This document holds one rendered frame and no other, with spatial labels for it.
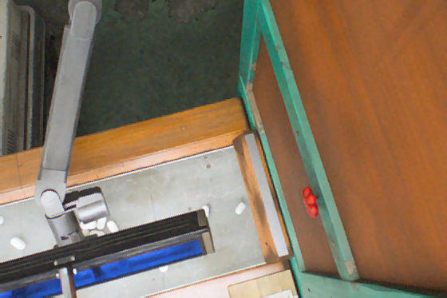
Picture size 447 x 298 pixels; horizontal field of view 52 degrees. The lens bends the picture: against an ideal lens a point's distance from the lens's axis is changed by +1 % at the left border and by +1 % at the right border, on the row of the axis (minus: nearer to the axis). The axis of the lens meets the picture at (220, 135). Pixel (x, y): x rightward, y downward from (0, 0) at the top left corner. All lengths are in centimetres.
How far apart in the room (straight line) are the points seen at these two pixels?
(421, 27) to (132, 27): 191
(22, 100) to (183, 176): 79
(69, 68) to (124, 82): 115
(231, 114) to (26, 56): 90
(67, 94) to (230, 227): 50
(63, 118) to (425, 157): 73
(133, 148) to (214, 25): 109
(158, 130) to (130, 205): 20
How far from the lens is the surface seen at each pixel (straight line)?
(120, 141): 118
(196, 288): 112
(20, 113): 175
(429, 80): 34
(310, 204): 64
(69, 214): 105
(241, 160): 108
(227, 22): 215
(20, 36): 186
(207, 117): 117
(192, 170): 117
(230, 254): 114
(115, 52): 214
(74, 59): 93
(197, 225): 78
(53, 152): 98
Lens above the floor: 188
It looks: 75 degrees down
